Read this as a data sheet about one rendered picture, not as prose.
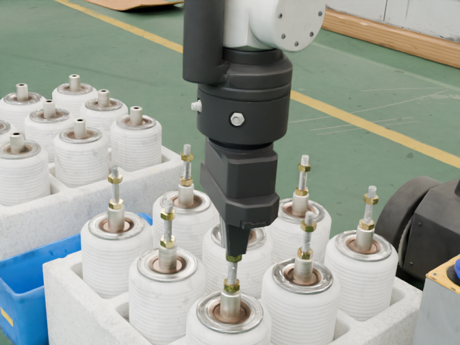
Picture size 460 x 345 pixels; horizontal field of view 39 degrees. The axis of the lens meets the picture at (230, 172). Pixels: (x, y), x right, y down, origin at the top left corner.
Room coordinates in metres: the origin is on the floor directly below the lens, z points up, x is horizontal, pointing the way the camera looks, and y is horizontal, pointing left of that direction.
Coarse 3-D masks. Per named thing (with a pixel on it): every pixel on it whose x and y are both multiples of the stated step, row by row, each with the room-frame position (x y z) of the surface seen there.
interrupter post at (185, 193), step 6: (180, 186) 0.84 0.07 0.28; (186, 186) 0.84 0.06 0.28; (192, 186) 0.84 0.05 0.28; (180, 192) 0.84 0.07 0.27; (186, 192) 0.83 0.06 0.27; (192, 192) 0.84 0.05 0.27; (180, 198) 0.84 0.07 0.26; (186, 198) 0.83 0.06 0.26; (192, 198) 0.84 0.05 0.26; (180, 204) 0.84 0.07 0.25; (186, 204) 0.83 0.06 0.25
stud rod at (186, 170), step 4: (188, 144) 0.85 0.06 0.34; (184, 148) 0.84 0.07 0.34; (188, 148) 0.84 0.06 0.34; (184, 152) 0.84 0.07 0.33; (188, 152) 0.84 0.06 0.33; (184, 164) 0.84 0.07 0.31; (188, 164) 0.84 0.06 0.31; (184, 168) 0.84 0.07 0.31; (188, 168) 0.84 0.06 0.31; (184, 172) 0.84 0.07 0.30; (188, 172) 0.84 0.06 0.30; (184, 176) 0.84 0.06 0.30; (188, 176) 0.84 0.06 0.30
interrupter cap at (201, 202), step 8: (168, 192) 0.86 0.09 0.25; (176, 192) 0.87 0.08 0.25; (200, 192) 0.87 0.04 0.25; (160, 200) 0.84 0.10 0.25; (176, 200) 0.85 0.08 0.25; (200, 200) 0.85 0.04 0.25; (208, 200) 0.85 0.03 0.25; (176, 208) 0.82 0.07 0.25; (184, 208) 0.82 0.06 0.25; (192, 208) 0.82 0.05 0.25; (200, 208) 0.82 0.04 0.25; (208, 208) 0.83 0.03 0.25
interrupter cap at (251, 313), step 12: (204, 300) 0.61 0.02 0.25; (216, 300) 0.61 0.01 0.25; (240, 300) 0.61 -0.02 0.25; (252, 300) 0.61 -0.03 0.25; (204, 312) 0.58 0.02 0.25; (216, 312) 0.59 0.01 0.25; (240, 312) 0.59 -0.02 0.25; (252, 312) 0.59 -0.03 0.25; (204, 324) 0.56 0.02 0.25; (216, 324) 0.56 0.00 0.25; (228, 324) 0.56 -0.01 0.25; (240, 324) 0.57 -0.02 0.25; (252, 324) 0.57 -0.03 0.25
